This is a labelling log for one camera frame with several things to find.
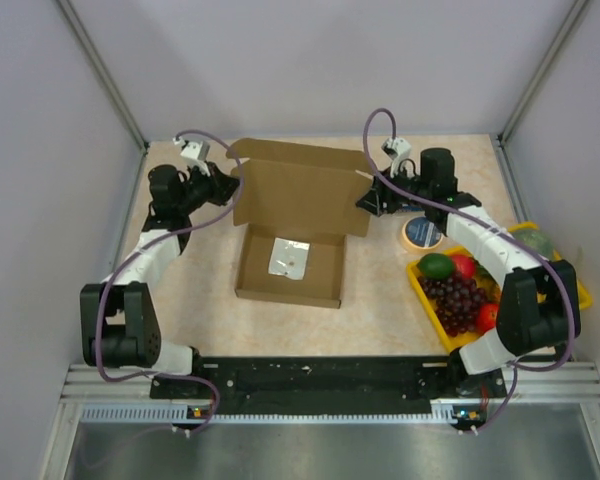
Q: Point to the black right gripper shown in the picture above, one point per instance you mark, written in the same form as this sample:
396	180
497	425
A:
379	194

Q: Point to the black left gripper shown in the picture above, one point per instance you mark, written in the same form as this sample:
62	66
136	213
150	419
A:
222	186

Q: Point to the brown cardboard box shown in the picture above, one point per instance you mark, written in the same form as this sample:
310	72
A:
298	192

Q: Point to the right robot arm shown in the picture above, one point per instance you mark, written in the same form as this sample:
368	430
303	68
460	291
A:
539	304

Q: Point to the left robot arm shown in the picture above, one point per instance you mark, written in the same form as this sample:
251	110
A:
119	326

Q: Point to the razor blister pack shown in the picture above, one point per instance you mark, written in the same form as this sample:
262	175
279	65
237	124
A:
407	209

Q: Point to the green avocado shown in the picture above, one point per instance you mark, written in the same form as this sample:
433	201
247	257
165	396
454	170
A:
436	266

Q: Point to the small silver foil packet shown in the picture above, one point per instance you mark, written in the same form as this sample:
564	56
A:
289	259

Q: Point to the red fruit behind avocado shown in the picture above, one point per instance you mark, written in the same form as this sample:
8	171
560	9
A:
464	265

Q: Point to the dark red grape bunch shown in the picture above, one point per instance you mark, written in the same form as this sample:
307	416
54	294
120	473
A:
456	302

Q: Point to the small pineapple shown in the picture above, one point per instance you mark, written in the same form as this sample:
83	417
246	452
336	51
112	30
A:
485	279

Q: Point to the red apple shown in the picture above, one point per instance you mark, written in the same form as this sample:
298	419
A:
487	317

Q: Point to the yellow plastic tray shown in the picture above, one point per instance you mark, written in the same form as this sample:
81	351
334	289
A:
451	343

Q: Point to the green melon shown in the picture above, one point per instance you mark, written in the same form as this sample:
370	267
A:
536	240

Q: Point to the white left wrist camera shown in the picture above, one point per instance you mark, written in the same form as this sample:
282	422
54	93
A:
195	155

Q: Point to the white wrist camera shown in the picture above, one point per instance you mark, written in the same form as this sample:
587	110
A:
399	151
195	155

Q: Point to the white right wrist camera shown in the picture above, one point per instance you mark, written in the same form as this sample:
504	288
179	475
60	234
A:
399	151

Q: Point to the aluminium frame post left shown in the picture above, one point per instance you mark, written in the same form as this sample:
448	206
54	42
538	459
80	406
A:
101	72

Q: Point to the aluminium frame post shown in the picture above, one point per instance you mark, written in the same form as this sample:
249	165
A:
101	72
575	15

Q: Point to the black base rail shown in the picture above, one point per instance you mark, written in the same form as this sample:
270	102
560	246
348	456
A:
315	386

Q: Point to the aluminium frame post right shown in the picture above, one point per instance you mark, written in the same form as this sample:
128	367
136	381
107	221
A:
575	15

